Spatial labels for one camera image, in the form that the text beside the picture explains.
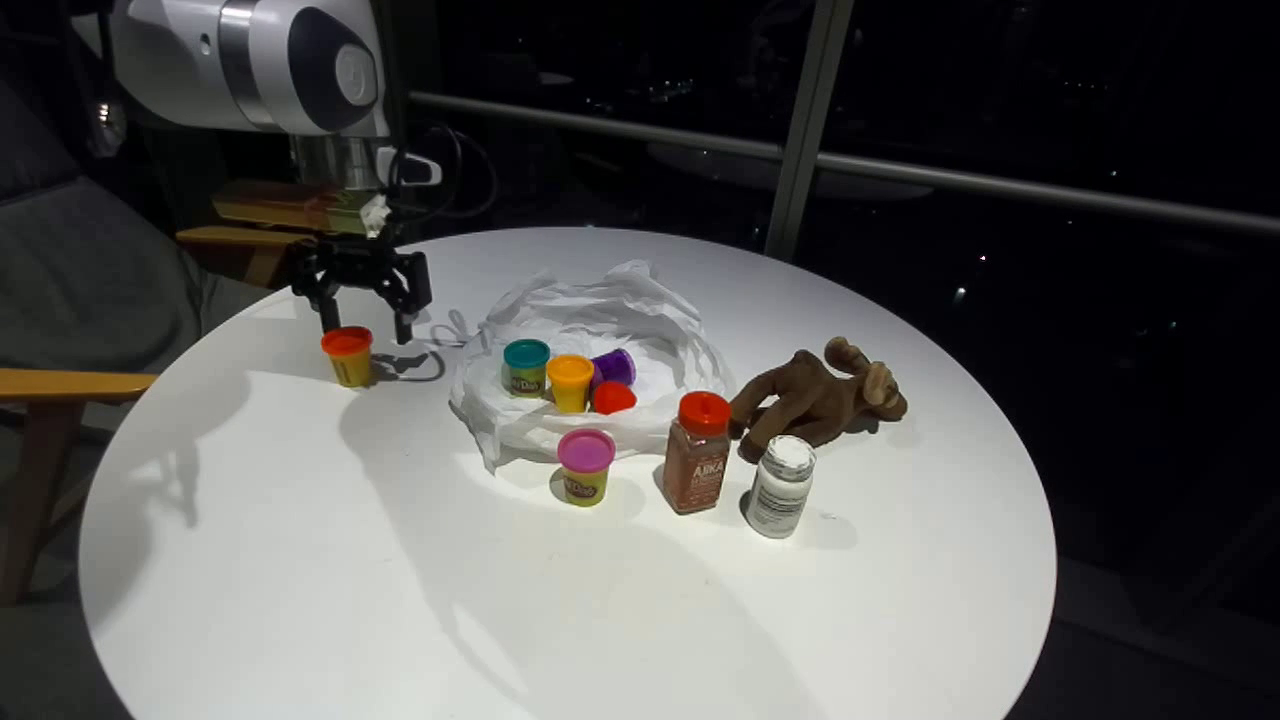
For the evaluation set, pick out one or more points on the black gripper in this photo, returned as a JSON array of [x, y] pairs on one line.
[[359, 267]]

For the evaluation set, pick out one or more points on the orange lid dough tub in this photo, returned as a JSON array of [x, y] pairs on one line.
[[351, 363]]

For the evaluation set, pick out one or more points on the magenta lid dough tub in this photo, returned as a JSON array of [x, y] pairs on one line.
[[587, 461]]

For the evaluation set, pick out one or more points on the red lid spice jar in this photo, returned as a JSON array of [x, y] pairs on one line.
[[697, 461]]

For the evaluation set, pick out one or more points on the white pill bottle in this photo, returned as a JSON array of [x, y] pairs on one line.
[[781, 493]]

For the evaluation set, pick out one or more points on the brown plush monkey toy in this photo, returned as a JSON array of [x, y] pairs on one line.
[[822, 397]]

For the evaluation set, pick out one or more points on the teal lid dough tub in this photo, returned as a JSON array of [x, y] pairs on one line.
[[527, 364]]

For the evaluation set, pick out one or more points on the yellow lid dough tub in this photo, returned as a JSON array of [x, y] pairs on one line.
[[569, 380]]

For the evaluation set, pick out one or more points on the purple plastic tub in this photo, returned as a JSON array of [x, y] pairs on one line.
[[615, 363]]

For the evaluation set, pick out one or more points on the white plastic bag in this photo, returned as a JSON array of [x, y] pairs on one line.
[[640, 312]]

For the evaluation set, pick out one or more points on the grey window post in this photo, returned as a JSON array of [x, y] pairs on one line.
[[800, 120]]

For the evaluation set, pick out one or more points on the grey horizontal window rail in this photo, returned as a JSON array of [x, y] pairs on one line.
[[1003, 185]]

